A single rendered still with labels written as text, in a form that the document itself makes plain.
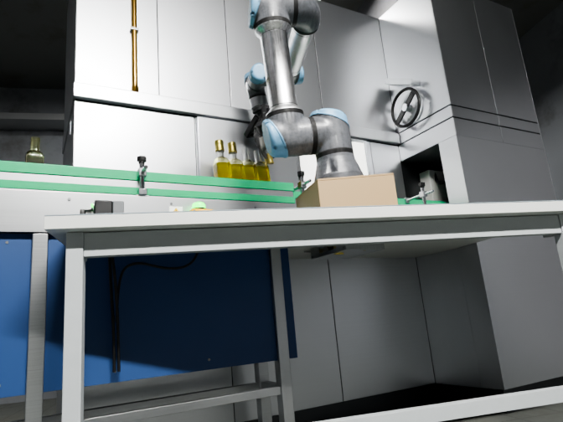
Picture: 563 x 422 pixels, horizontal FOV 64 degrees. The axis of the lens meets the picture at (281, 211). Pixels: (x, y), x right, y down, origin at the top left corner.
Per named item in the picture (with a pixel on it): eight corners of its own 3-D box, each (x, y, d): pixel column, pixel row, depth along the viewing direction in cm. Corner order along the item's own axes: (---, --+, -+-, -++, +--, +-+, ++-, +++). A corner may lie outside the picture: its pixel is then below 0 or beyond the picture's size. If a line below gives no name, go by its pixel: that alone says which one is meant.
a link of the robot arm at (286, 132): (320, 149, 133) (295, -22, 140) (270, 153, 130) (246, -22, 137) (310, 159, 145) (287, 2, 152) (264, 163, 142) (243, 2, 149)
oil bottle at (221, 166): (230, 212, 177) (224, 160, 181) (236, 208, 172) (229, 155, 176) (217, 212, 174) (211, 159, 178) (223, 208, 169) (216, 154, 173)
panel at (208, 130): (371, 205, 229) (362, 142, 237) (374, 203, 226) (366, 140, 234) (198, 196, 185) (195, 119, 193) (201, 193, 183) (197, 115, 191)
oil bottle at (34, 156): (41, 213, 154) (43, 141, 161) (42, 209, 150) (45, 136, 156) (22, 213, 152) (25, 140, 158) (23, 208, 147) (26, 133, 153)
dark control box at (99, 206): (119, 234, 137) (119, 208, 139) (124, 229, 130) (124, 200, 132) (90, 234, 133) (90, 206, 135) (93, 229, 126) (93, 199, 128)
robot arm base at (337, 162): (374, 177, 134) (368, 144, 136) (327, 178, 129) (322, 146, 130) (349, 189, 148) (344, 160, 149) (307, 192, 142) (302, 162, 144)
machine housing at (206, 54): (409, 268, 334) (383, 97, 366) (504, 249, 267) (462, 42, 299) (52, 279, 221) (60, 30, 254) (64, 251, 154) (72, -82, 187)
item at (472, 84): (486, 172, 280) (460, 43, 301) (544, 149, 249) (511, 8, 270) (400, 161, 247) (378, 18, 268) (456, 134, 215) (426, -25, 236)
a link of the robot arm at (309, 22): (327, -22, 143) (297, 68, 190) (293, -22, 141) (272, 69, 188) (334, 9, 140) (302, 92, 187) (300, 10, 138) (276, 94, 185)
